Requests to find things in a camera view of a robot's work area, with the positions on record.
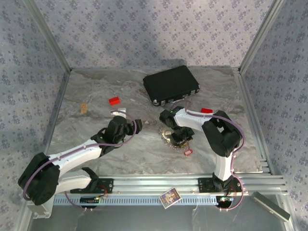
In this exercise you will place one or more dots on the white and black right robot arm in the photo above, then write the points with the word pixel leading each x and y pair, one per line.
pixel 190 120

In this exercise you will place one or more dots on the small circuit board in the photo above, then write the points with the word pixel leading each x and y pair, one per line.
pixel 89 199
pixel 225 199

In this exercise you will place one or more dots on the metal key plate with rings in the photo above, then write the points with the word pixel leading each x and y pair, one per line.
pixel 164 136

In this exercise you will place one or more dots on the white plastic bracket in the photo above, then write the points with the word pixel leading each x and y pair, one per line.
pixel 43 211

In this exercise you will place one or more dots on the aluminium frame post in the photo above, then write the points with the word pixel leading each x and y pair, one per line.
pixel 261 33
pixel 49 33

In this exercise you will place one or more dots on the grey metal bar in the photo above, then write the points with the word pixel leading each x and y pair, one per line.
pixel 269 205

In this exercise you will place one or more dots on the red toy brick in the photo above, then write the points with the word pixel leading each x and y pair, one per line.
pixel 206 110
pixel 114 101

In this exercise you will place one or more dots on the red plastic key tag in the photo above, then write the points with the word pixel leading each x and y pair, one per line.
pixel 187 152

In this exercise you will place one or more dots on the aluminium side rail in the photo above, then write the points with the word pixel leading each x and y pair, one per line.
pixel 255 120
pixel 55 118

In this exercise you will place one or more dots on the small printed card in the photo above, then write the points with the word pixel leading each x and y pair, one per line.
pixel 170 197

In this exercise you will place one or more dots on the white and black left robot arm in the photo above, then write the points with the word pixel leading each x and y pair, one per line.
pixel 79 152

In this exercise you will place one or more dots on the black briefcase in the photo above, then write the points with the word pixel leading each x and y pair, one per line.
pixel 170 83

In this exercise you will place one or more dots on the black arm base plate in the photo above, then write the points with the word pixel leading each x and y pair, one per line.
pixel 108 185
pixel 203 184

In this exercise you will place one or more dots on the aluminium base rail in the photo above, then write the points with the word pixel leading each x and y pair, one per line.
pixel 156 184

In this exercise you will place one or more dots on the small tan wooden tag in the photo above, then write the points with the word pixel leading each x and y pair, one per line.
pixel 83 108

